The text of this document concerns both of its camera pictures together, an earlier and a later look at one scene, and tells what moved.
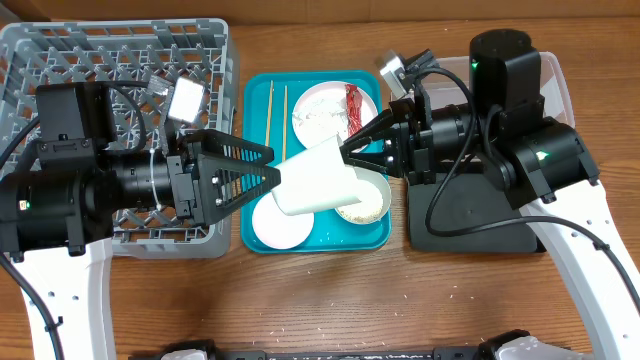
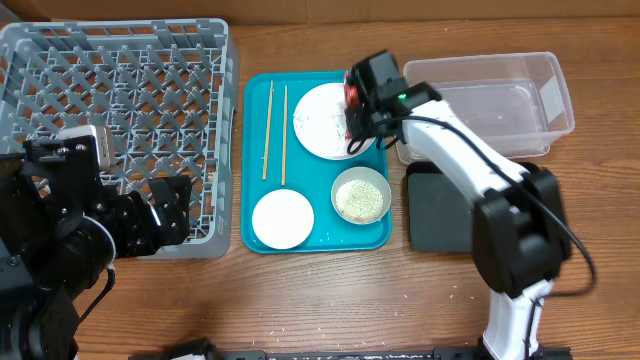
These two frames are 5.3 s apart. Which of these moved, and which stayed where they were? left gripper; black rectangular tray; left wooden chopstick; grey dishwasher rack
Moved: left gripper
Stayed: black rectangular tray; left wooden chopstick; grey dishwasher rack
